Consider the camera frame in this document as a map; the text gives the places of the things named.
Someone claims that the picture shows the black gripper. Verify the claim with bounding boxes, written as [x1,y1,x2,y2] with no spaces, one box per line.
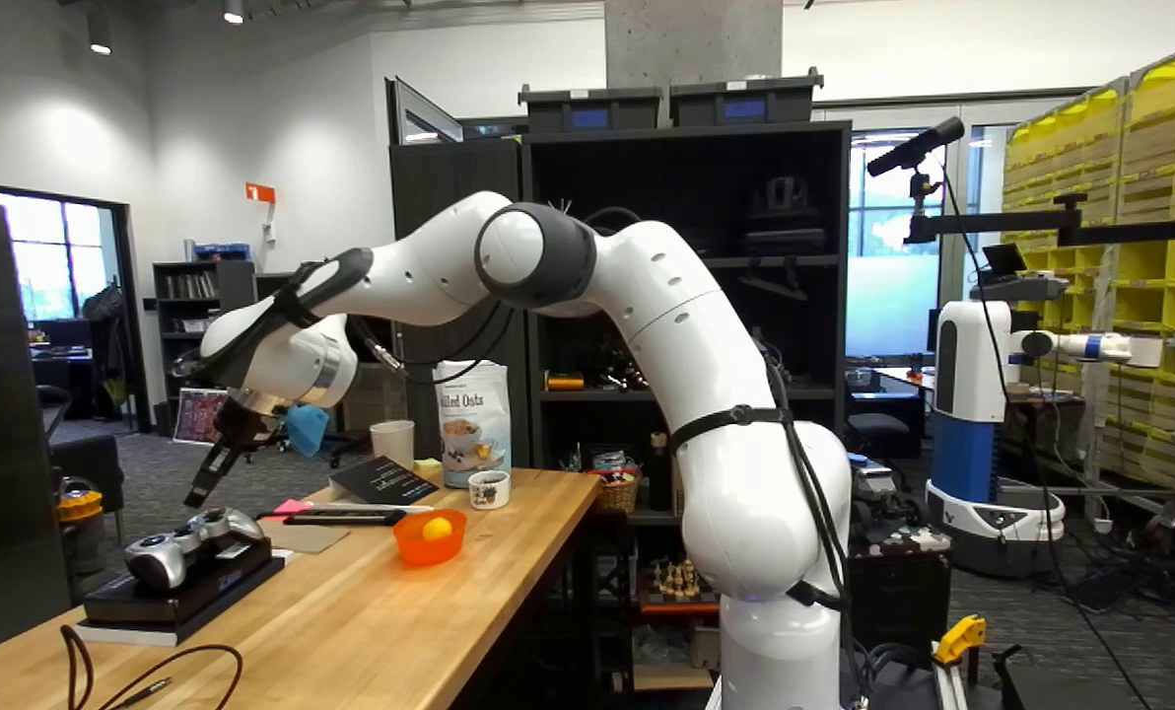
[180,399,271,509]

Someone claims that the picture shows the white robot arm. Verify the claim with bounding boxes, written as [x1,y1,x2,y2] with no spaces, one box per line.
[203,191,853,710]

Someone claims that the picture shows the silver gamepad controller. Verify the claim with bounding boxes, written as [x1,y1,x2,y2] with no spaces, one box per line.
[121,509,266,593]

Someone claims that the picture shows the black gamepad box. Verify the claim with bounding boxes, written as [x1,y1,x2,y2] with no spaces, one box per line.
[75,541,285,648]

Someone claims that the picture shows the black notebook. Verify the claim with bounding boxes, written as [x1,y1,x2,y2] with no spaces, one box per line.
[334,456,434,504]

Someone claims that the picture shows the orange bowl with yellow ball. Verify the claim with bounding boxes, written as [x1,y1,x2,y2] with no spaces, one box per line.
[394,509,467,567]

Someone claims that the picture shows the white milk carton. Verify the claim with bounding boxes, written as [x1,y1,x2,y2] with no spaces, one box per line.
[434,359,514,489]

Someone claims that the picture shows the small white cup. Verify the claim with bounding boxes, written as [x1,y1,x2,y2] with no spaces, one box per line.
[469,470,514,509]

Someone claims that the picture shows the black shelving unit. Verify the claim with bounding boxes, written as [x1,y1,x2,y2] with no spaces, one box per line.
[388,78,853,710]

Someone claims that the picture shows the blue white mobile robot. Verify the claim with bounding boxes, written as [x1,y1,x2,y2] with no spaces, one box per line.
[928,299,1162,579]

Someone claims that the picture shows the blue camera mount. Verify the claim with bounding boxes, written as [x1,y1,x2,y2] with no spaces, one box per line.
[285,406,330,456]

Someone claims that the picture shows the pink handled tool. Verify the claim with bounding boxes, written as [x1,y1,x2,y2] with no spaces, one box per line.
[268,500,409,524]

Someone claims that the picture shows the black coiled cable on table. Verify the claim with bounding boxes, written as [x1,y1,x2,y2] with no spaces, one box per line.
[57,621,247,710]

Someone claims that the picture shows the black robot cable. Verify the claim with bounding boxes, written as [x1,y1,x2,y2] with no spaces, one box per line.
[663,341,868,710]

